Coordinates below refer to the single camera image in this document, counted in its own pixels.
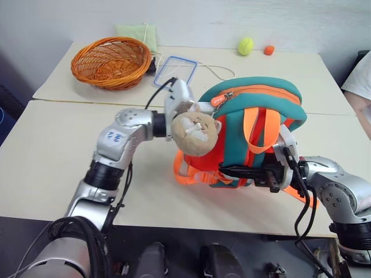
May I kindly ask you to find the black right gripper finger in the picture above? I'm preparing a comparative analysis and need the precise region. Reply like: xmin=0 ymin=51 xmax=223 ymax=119
xmin=221 ymin=170 xmax=263 ymax=182
xmin=218 ymin=163 xmax=264 ymax=174

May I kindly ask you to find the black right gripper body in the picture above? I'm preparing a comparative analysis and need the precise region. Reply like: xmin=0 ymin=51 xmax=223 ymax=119
xmin=254 ymin=152 xmax=288 ymax=194

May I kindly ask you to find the orange and teal backpack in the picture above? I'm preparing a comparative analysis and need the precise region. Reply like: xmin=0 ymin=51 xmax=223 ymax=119
xmin=173 ymin=76 xmax=320 ymax=209

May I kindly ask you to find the beige plush animal head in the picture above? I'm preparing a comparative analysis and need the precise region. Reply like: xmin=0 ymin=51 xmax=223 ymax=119
xmin=170 ymin=103 xmax=223 ymax=158

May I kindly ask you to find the dark rounded shape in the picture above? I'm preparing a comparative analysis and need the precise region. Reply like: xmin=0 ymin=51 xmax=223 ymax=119
xmin=135 ymin=241 xmax=170 ymax=278
xmin=199 ymin=243 xmax=248 ymax=278

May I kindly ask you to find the yellow tennis ball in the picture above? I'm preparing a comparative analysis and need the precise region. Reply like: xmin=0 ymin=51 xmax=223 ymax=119
xmin=238 ymin=37 xmax=255 ymax=57

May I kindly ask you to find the clear lid with blue rim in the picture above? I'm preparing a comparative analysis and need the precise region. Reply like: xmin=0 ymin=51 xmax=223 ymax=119
xmin=153 ymin=55 xmax=199 ymax=88

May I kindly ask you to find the person in white shirt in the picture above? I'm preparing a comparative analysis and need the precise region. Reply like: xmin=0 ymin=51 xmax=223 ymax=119
xmin=340 ymin=50 xmax=371 ymax=138

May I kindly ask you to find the small black object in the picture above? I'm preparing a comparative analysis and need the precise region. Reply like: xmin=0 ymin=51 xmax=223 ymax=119
xmin=147 ymin=56 xmax=158 ymax=75

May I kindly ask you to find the green cloth pouch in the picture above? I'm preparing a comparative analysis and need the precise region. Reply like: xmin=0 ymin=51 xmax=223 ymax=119
xmin=115 ymin=23 xmax=159 ymax=54

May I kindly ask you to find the orange wicker basket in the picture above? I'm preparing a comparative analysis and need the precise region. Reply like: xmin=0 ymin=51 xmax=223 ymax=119
xmin=70 ymin=36 xmax=153 ymax=91

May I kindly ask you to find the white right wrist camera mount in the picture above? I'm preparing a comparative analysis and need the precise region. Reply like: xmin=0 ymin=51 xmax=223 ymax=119
xmin=271 ymin=125 xmax=300 ymax=192

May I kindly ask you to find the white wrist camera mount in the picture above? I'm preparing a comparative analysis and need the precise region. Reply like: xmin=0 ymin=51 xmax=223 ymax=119
xmin=163 ymin=78 xmax=201 ymax=142
xmin=271 ymin=125 xmax=300 ymax=192

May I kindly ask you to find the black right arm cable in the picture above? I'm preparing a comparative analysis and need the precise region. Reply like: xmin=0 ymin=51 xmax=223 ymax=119
xmin=283 ymin=147 xmax=334 ymax=278

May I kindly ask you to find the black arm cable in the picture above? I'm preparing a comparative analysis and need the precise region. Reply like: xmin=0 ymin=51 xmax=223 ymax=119
xmin=283 ymin=147 xmax=334 ymax=278
xmin=144 ymin=76 xmax=178 ymax=110

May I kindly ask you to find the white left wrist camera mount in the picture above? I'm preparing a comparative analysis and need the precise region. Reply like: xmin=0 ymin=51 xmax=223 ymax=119
xmin=163 ymin=78 xmax=201 ymax=142

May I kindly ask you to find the white string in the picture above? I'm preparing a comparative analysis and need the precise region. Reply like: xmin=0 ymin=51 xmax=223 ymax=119
xmin=156 ymin=51 xmax=238 ymax=81

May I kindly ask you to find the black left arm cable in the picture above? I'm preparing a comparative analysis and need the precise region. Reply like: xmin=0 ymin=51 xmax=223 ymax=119
xmin=144 ymin=76 xmax=178 ymax=110

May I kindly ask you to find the black cable bundle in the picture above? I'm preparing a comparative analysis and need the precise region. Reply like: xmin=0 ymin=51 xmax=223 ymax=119
xmin=48 ymin=215 xmax=114 ymax=278

